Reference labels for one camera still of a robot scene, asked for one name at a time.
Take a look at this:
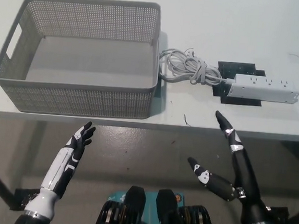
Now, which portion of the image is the grey perforated plastic basket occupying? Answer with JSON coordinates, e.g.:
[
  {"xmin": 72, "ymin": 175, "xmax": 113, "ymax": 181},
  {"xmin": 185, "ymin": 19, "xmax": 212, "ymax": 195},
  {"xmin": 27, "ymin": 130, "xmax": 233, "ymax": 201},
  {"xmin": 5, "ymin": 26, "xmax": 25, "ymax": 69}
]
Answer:
[{"xmin": 0, "ymin": 0, "xmax": 166, "ymax": 124}]

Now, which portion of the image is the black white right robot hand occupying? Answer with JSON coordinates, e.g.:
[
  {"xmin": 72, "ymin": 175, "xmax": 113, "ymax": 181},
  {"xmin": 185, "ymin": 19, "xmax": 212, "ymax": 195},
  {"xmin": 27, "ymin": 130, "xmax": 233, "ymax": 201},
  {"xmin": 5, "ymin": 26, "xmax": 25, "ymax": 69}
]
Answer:
[{"xmin": 181, "ymin": 108, "xmax": 283, "ymax": 224}]

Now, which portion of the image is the black teal robot torso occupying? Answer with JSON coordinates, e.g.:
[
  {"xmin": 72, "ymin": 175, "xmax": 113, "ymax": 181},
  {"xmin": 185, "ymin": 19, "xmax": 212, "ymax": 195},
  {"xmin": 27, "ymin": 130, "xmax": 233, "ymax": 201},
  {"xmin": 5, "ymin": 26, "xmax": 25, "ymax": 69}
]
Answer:
[{"xmin": 91, "ymin": 182, "xmax": 221, "ymax": 224}]

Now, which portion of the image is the black tape patch on table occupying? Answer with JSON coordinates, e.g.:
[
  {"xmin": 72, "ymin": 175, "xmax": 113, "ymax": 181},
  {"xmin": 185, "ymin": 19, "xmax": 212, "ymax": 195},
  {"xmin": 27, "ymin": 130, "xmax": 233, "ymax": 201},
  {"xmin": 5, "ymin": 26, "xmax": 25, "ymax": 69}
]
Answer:
[{"xmin": 209, "ymin": 60, "xmax": 268, "ymax": 108}]

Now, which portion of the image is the white power strip with cord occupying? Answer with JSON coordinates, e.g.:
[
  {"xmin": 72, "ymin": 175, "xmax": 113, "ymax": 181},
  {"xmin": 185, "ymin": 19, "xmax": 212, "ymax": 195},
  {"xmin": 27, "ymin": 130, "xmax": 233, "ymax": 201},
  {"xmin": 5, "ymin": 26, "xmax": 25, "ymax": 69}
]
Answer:
[{"xmin": 156, "ymin": 45, "xmax": 299, "ymax": 105}]

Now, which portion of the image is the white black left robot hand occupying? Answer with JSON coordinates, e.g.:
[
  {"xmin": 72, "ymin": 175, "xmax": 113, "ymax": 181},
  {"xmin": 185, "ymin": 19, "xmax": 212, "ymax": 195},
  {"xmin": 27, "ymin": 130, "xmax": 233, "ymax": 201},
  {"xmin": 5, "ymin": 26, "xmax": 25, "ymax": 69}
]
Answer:
[{"xmin": 40, "ymin": 118, "xmax": 97, "ymax": 202}]

